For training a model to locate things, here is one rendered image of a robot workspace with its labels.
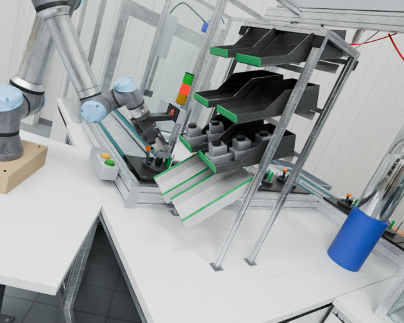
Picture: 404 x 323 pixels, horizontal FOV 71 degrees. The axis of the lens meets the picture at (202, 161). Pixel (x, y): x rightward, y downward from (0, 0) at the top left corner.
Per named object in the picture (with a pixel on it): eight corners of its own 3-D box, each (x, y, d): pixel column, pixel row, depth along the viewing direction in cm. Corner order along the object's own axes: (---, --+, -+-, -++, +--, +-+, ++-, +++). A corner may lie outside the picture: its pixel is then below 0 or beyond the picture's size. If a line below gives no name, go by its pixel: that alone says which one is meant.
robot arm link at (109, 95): (81, 102, 102) (108, 90, 100) (90, 97, 112) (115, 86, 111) (92, 122, 105) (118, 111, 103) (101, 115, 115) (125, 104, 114)
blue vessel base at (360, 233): (349, 274, 127) (381, 224, 119) (320, 250, 139) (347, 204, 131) (364, 270, 137) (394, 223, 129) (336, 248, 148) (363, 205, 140)
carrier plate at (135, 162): (140, 182, 115) (142, 178, 114) (122, 157, 133) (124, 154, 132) (188, 186, 129) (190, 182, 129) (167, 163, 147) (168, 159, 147)
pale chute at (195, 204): (186, 230, 88) (181, 220, 85) (175, 207, 99) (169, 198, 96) (261, 184, 91) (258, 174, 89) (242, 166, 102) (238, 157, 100)
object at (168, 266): (165, 364, 63) (168, 355, 62) (65, 129, 174) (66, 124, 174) (396, 278, 149) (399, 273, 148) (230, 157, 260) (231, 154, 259)
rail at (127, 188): (124, 208, 110) (131, 184, 107) (81, 128, 176) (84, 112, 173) (136, 208, 113) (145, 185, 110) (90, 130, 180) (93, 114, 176)
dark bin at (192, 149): (190, 153, 94) (188, 132, 91) (179, 140, 105) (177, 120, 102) (263, 138, 103) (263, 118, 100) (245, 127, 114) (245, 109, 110)
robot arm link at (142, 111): (140, 97, 115) (147, 102, 109) (145, 106, 118) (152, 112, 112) (124, 106, 114) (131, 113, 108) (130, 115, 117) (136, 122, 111)
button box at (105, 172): (99, 179, 116) (103, 166, 114) (88, 157, 131) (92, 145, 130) (116, 181, 120) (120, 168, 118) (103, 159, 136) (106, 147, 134)
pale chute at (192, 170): (167, 204, 99) (161, 195, 97) (158, 186, 110) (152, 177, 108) (234, 164, 103) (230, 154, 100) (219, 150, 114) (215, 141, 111)
